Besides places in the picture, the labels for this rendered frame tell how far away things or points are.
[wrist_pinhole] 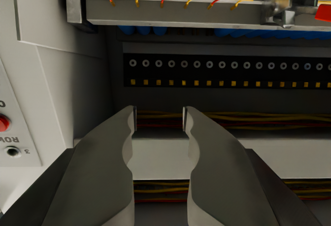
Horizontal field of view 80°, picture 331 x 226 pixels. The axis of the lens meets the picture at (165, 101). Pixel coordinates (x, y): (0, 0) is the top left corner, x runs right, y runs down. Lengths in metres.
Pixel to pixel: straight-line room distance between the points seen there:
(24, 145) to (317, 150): 0.30
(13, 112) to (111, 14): 0.11
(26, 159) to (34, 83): 0.08
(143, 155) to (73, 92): 0.10
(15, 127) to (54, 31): 0.09
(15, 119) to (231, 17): 0.20
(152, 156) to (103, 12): 0.15
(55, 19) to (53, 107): 0.07
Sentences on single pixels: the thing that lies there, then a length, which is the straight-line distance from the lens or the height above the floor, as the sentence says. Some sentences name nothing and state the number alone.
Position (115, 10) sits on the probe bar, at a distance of 0.19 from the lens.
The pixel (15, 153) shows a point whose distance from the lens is 0.23.
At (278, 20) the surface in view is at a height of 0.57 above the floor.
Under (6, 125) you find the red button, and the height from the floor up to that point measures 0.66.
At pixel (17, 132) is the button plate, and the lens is 0.22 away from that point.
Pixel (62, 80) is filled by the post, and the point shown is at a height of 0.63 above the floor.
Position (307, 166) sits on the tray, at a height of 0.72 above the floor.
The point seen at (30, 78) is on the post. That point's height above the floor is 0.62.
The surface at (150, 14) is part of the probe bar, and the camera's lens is 0.19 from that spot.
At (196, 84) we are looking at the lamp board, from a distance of 0.33.
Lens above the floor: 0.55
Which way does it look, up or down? 30 degrees up
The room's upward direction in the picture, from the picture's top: 178 degrees counter-clockwise
